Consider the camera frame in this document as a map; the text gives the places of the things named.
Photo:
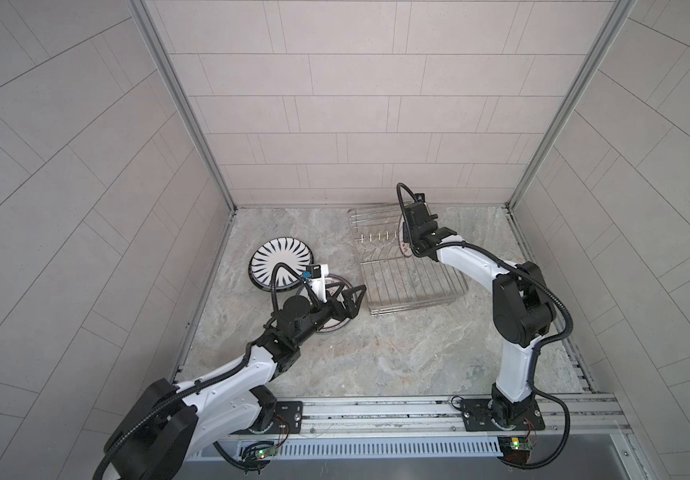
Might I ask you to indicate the aluminium corner post left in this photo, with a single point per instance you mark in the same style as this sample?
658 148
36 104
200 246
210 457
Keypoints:
144 20

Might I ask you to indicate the large orange sunburst plate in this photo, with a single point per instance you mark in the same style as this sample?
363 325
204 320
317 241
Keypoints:
330 327

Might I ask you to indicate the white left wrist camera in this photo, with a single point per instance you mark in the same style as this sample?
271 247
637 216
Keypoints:
315 277

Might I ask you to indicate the white blue leaf plate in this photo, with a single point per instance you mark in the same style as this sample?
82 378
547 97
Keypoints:
288 250

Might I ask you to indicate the green circuit board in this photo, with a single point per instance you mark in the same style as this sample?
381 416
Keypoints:
515 450
258 455

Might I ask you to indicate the white slotted vent strip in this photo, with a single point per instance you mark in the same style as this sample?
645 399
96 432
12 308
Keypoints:
383 448

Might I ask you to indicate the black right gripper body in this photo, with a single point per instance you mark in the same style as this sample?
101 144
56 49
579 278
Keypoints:
410 235

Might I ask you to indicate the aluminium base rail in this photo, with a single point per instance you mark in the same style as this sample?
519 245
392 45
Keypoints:
419 416

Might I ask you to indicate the aluminium corner post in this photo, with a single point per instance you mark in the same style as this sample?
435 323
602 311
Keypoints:
607 34
144 20

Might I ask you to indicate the metal wire dish rack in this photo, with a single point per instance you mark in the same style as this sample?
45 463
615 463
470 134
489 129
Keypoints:
395 279

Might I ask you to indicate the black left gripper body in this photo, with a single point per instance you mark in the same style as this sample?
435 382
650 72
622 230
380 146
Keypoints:
314 318

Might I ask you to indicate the white plate orange sunburst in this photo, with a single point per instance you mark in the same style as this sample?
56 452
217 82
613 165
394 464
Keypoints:
402 238

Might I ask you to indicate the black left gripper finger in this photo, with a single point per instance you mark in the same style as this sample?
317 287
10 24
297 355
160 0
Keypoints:
352 300
340 299

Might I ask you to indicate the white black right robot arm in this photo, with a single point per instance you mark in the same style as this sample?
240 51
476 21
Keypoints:
522 312

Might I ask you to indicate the aluminium corner post right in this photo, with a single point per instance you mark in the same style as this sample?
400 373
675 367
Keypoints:
607 34

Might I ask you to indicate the right green circuit board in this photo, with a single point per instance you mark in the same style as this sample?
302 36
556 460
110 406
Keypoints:
515 450

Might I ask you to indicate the left green circuit board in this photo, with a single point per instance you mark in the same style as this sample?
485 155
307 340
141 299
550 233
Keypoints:
258 455

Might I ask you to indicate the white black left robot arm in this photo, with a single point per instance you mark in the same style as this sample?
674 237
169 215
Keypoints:
170 422

